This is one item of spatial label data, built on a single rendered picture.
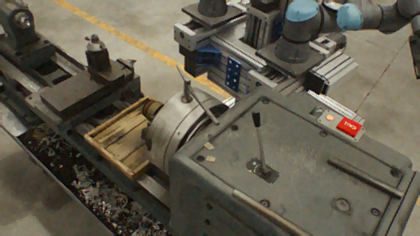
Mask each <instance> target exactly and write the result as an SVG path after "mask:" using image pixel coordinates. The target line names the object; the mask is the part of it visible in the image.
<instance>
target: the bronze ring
mask: <svg viewBox="0 0 420 236"><path fill-rule="evenodd" d="M163 105H165V104H163V103H162V102H159V101H157V100H148V101H147V102H146V103H145V105H144V106H143V116H144V117H146V118H147V120H148V121H149V120H150V116H154V115H157V114H158V112H159V111H160V110H161V109H162V106H163Z"/></svg>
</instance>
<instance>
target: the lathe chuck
mask: <svg viewBox="0 0 420 236"><path fill-rule="evenodd" d="M192 89H193V90H194V93H195V94H197V95H198V96H199V99H200V100H202V102H205V101H207V100H212V99H216V98H215V97H214V96H212V95H210V94H208V93H206V92H204V91H203V90H200V89H199V88H192ZM184 96H185V95H184V89H183V90H182V91H180V92H178V94H175V95H174V96H173V97H172V98H171V99H170V100H168V101H167V103H166V104H165V105H163V106H162V109H161V110H160V111H159V112H158V113H157V115H156V116H155V118H154V120H153V123H152V124H151V126H150V127H149V130H148V135H147V138H148V139H149V138H150V139H152V142H153V145H152V150H151V151H149V150H148V147H145V154H146V157H147V158H148V161H150V162H152V163H153V164H154V165H155V166H156V167H158V169H160V170H161V171H162V172H164V173H165V174H166V172H165V170H164V157H165V154H166V151H167V147H168V143H169V142H170V141H171V138H172V137H173V134H174V133H175V131H176V130H177V128H178V126H179V125H180V123H181V122H182V121H183V119H184V118H186V116H187V115H188V114H189V113H190V112H191V111H193V110H194V109H195V108H196V107H197V106H198V105H199V104H198V102H197V101H196V100H194V97H193V96H192V94H190V95H189V97H191V98H192V101H191V102H188V103H186V102H183V101H182V98H183V97H184ZM217 100H218V99H217Z"/></svg>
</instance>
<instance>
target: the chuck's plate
mask: <svg viewBox="0 0 420 236"><path fill-rule="evenodd" d="M204 105H205V106H206V107H207V108H208V109H209V111H210V112H211V113H212V114H213V115H214V116H215V117H216V118H218V117H219V116H221V115H222V114H223V113H225V112H226V111H228V110H229V109H230V107H229V106H228V105H226V104H225V103H224V102H222V101H221V100H216V99H212V100H207V101H205V102H204ZM210 120H211V119H210V116H208V115H207V114H206V112H205V111H204V110H203V108H202V107H201V106H200V105H198V106H197V107H196V108H195V109H194V110H193V111H191V112H190V113H189V114H188V115H187V116H186V118H184V119H183V121H182V122H181V123H180V125H179V126H178V128H177V130H176V131H175V133H174V134H173V137H172V138H171V141H170V142H169V143H168V147H167V151H166V154H165V157H164V170H165V172H166V173H167V175H168V176H169V168H168V158H169V157H170V156H171V155H173V153H174V152H177V151H178V149H180V148H182V147H183V146H184V145H185V144H186V143H187V142H189V141H190V140H191V139H192V138H193V137H194V134H195V133H196V132H198V130H199V128H200V127H201V126H203V125H204V124H205V123H206V122H207V121H210Z"/></svg>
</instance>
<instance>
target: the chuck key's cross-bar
mask: <svg viewBox="0 0 420 236"><path fill-rule="evenodd" d="M176 68H177V69H178V71H179V73H180V75H181V77H182V79H183V80H184V77H185V74H184V71H183V70H182V69H181V68H180V65H179V64H176ZM187 88H188V90H189V92H190V94H192V96H193V97H194V100H196V101H197V102H198V104H199V105H200V106H201V107H202V108H203V110H204V111H205V112H206V114H207V115H208V116H210V119H211V120H212V121H213V122H214V123H215V126H219V125H220V124H221V123H220V121H218V120H217V119H216V117H215V116H214V115H213V114H212V113H211V112H210V111H209V109H208V108H207V107H206V106H205V105H204V103H203V102H202V100H200V99H199V96H198V95H197V94H195V93H194V90H193V89H192V87H191V85H190V84H187Z"/></svg>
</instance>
